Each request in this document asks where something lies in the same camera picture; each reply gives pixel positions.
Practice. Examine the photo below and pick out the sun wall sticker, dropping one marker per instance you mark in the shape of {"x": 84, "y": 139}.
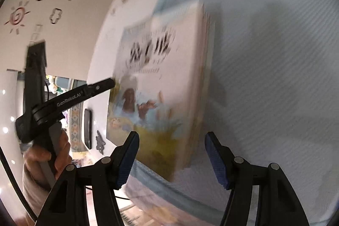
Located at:
{"x": 17, "y": 15}

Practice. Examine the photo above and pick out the person's left forearm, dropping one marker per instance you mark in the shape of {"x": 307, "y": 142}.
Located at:
{"x": 34, "y": 189}

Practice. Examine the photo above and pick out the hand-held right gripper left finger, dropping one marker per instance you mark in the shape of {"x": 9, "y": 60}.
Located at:
{"x": 127, "y": 162}

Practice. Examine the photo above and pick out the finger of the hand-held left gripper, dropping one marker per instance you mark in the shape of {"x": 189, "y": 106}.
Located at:
{"x": 100, "y": 87}

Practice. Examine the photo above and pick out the wall switch panel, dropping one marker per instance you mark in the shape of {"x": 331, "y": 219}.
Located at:
{"x": 37, "y": 32}

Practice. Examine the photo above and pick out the person's left hand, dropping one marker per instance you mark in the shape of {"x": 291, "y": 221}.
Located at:
{"x": 64, "y": 151}

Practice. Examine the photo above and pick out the white rabbit picture book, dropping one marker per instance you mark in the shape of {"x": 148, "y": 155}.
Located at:
{"x": 202, "y": 83}

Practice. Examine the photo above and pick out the blue quilted mat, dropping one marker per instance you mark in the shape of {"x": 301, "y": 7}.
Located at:
{"x": 264, "y": 83}

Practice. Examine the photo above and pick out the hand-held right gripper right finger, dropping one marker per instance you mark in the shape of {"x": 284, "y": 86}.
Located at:
{"x": 217, "y": 159}

